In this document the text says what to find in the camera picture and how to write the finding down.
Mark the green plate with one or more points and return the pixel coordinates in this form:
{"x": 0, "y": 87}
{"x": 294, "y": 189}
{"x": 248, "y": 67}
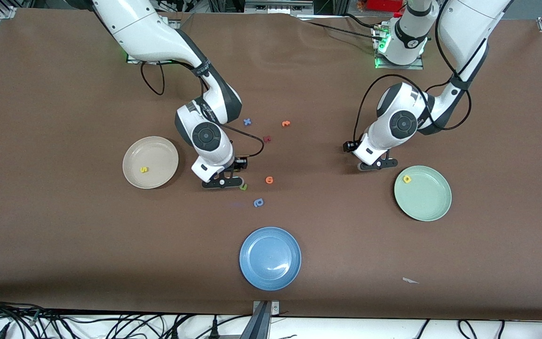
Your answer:
{"x": 428, "y": 197}

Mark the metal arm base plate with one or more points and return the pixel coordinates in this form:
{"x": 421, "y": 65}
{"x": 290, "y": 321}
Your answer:
{"x": 132, "y": 60}
{"x": 399, "y": 67}

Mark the blue plate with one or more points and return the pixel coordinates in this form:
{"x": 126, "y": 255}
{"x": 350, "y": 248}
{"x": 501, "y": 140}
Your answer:
{"x": 270, "y": 258}

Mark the aluminium profile beam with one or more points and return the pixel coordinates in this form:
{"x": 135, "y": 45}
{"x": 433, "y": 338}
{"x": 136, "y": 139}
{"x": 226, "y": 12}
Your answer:
{"x": 259, "y": 326}

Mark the metal bracket plate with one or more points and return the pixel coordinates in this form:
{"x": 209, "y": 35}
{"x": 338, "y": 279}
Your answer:
{"x": 275, "y": 308}

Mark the red box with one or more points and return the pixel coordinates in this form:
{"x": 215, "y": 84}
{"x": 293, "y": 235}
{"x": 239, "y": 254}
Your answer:
{"x": 384, "y": 4}

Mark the blue foam letter a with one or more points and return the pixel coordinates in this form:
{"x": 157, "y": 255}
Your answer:
{"x": 258, "y": 204}

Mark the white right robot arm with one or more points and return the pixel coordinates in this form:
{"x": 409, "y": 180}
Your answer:
{"x": 139, "y": 28}

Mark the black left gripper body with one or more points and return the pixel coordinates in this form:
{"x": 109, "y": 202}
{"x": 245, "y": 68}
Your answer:
{"x": 349, "y": 146}

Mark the brown table cover sheet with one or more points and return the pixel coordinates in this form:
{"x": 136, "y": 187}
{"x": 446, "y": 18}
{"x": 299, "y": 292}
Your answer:
{"x": 64, "y": 235}

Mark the grey power strip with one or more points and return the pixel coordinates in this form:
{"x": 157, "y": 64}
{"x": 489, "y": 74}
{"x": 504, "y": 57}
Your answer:
{"x": 275, "y": 7}

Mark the white paper scrap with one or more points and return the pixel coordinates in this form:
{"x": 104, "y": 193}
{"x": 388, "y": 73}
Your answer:
{"x": 410, "y": 280}

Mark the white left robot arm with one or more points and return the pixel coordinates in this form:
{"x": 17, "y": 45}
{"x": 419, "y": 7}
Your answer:
{"x": 402, "y": 122}

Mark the beige brown plate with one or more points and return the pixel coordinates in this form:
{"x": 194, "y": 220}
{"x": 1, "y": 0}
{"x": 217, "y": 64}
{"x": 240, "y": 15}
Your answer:
{"x": 150, "y": 155}

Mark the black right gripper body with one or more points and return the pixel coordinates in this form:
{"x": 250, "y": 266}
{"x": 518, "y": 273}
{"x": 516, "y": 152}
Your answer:
{"x": 239, "y": 164}

